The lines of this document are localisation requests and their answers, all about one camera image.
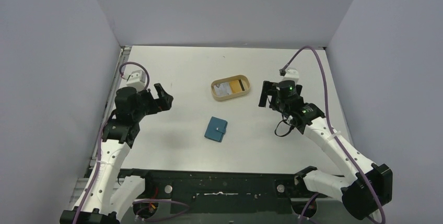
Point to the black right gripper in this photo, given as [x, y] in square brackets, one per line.
[271, 95]

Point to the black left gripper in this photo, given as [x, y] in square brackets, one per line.
[164, 101]

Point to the beige oval plastic tray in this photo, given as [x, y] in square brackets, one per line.
[246, 84]

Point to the teal leather card holder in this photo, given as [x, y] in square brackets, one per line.
[216, 129]

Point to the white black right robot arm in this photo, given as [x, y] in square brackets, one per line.
[363, 186]

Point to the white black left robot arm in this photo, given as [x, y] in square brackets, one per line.
[100, 202]

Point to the grey VIP card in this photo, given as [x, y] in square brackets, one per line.
[222, 89]

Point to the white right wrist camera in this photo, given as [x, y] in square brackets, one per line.
[291, 74]

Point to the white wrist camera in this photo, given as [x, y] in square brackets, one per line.
[137, 79]
[291, 74]

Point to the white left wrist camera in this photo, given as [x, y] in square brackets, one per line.
[137, 79]

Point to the aluminium frame rail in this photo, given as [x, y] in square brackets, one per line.
[116, 80]

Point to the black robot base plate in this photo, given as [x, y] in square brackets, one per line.
[217, 192]

